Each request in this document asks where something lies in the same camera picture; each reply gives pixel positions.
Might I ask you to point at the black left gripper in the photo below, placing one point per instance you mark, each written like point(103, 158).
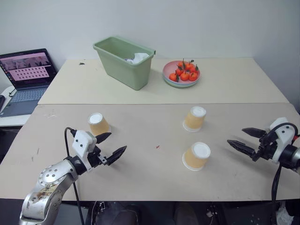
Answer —
point(96, 158)

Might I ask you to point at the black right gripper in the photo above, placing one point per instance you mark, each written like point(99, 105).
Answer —
point(267, 146)

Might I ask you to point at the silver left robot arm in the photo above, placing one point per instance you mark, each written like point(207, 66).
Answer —
point(50, 178)

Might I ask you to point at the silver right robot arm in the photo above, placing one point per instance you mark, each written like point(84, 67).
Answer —
point(290, 154)

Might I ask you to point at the white crumpled paper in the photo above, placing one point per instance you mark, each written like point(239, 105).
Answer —
point(138, 58)

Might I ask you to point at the yellow paper cup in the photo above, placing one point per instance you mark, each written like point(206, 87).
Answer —
point(98, 125)
point(195, 155)
point(194, 119)

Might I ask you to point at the green plastic bin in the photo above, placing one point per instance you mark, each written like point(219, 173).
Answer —
point(124, 68)

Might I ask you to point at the orange mandarin with leaf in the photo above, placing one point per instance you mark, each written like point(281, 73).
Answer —
point(179, 71)
point(189, 66)
point(180, 64)
point(173, 77)
point(193, 76)
point(195, 69)
point(184, 76)

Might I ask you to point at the white crumpled bag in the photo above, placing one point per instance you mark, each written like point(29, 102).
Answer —
point(284, 215)

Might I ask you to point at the light green plate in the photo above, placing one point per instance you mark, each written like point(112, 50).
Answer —
point(180, 84)

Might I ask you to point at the pink plate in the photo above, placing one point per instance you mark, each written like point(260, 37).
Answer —
point(170, 68)

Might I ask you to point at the dark grey open laptop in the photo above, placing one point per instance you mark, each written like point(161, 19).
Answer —
point(25, 77)

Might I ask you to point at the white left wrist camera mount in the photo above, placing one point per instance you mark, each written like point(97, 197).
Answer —
point(82, 141)

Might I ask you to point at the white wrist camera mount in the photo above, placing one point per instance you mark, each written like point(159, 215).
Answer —
point(284, 136)
point(82, 141)

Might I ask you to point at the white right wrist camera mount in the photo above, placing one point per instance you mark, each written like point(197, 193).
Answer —
point(284, 136)

